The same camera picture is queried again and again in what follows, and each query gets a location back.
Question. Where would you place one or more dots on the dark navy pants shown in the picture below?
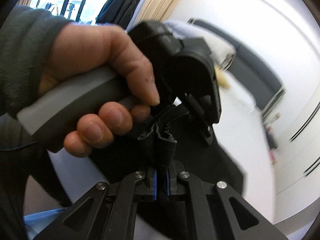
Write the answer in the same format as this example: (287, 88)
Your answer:
(154, 141)

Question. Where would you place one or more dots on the person's left hand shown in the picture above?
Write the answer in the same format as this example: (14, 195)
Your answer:
(81, 48)

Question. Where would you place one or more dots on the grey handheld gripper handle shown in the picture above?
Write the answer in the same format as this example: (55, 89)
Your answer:
(56, 113)

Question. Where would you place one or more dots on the white bed sheet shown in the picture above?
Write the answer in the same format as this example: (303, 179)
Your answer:
(240, 133)

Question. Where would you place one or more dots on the dark nightstand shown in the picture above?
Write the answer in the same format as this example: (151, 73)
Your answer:
(271, 140)

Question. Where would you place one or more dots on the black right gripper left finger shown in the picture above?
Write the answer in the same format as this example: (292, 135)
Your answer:
(105, 211)

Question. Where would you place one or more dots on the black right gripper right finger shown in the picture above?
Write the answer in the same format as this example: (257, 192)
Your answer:
(217, 211)

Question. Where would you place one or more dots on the grey sweater forearm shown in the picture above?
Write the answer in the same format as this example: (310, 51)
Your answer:
(27, 35)

